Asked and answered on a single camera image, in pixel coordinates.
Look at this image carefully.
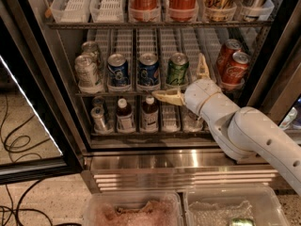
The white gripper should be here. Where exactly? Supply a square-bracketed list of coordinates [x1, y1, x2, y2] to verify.
[151, 53, 221, 115]

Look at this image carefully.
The green soda can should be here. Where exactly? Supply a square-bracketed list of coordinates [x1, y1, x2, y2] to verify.
[166, 52, 189, 86]

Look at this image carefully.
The green can in bin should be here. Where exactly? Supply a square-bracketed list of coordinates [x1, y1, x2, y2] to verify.
[229, 218, 255, 226]

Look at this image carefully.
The red cola can rear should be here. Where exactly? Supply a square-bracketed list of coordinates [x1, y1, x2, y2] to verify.
[215, 39, 242, 75]

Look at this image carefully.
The red cola can front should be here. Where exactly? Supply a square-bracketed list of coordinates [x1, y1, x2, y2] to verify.
[221, 52, 249, 85]

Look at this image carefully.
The brown bottle right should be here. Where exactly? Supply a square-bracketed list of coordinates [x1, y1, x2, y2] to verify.
[142, 95, 159, 132]

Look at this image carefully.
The open fridge glass door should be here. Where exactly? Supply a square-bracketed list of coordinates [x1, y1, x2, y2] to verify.
[0, 21, 82, 185]

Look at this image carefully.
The blue can left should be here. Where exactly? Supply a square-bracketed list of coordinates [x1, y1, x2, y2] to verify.
[107, 53, 130, 87]

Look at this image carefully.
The white can rear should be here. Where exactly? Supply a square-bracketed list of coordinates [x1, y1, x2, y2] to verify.
[81, 40, 101, 67]

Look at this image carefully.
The stainless steel fridge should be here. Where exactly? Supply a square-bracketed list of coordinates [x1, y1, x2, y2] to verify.
[0, 0, 301, 195]

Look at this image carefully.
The white can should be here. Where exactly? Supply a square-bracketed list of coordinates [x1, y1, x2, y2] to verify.
[81, 40, 101, 67]
[74, 55, 101, 88]

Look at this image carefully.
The slim silver can front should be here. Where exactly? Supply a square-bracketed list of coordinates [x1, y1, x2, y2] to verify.
[90, 106, 108, 131]

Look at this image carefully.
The brown bottle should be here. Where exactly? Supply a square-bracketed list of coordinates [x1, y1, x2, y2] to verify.
[117, 98, 135, 132]
[142, 95, 159, 132]

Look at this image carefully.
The blue can right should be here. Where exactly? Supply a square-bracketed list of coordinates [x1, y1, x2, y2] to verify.
[138, 53, 159, 87]

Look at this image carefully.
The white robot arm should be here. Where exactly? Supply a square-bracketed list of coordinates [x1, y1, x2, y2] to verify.
[152, 72, 301, 195]

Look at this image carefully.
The clear bin with pink cloth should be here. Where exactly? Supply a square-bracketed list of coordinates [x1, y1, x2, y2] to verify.
[83, 191, 183, 226]

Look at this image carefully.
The slim silver can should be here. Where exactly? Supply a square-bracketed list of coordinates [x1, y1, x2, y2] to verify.
[92, 96, 108, 114]
[90, 106, 108, 131]

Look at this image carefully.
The slim silver can rear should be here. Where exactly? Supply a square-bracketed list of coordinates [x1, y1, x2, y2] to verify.
[92, 96, 108, 114]

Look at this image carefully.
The brown bottle left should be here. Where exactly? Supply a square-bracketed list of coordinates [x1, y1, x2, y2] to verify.
[117, 98, 135, 132]

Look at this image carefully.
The white can front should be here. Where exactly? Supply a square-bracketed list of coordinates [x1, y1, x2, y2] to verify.
[74, 55, 101, 88]

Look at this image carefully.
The blue can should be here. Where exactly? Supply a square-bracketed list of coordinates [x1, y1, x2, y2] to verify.
[138, 53, 159, 87]
[107, 53, 130, 87]

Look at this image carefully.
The clear bin with bubble wrap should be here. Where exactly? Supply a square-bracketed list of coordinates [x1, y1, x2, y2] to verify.
[183, 185, 290, 226]

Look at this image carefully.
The clear water bottle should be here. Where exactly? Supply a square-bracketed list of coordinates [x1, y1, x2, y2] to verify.
[183, 110, 203, 132]

